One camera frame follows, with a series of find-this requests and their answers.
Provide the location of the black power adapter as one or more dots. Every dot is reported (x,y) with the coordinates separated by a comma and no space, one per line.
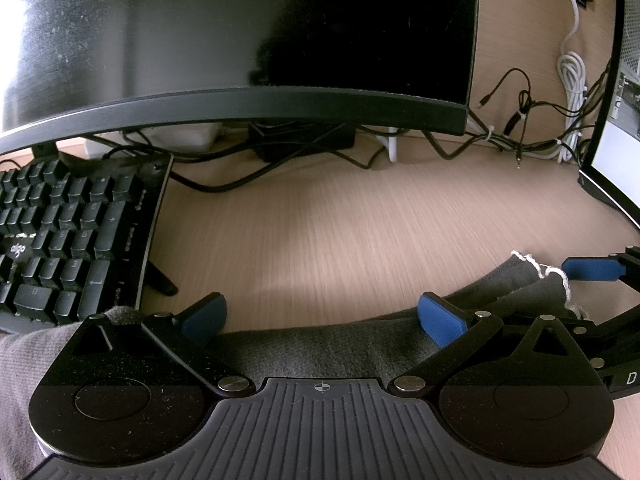
(300,140)

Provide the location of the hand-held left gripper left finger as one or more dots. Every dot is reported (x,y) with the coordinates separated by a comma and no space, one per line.
(205,317)

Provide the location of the black keyboard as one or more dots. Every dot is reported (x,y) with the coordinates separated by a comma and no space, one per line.
(65,240)

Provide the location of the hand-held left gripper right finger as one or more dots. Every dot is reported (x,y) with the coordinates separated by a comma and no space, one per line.
(442,320)

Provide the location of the dark grey pants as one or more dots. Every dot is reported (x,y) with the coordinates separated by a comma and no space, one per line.
(325,350)

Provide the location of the lit computer monitor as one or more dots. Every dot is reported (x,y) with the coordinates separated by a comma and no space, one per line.
(620,160)

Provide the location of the black curved computer monitor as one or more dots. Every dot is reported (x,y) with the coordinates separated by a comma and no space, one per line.
(200,35)

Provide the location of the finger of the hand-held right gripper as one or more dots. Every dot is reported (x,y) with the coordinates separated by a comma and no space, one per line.
(575,322)
(590,269)

